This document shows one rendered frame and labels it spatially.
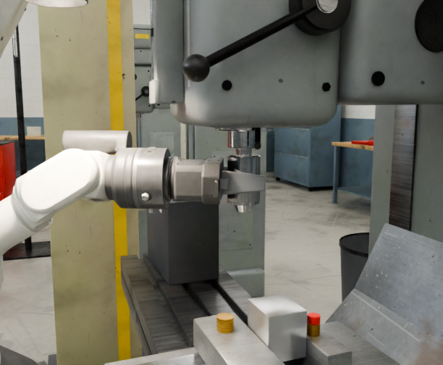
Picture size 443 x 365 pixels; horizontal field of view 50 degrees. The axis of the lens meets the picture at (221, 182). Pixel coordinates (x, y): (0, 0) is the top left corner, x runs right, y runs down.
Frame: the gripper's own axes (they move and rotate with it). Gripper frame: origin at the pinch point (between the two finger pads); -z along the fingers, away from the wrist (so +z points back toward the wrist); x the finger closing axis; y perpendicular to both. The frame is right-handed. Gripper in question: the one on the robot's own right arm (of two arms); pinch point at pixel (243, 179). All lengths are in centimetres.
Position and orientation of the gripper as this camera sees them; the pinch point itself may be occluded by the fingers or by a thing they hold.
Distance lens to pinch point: 68.8
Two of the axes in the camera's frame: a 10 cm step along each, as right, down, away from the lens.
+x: 0.5, -1.5, 9.9
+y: -0.1, 9.9, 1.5
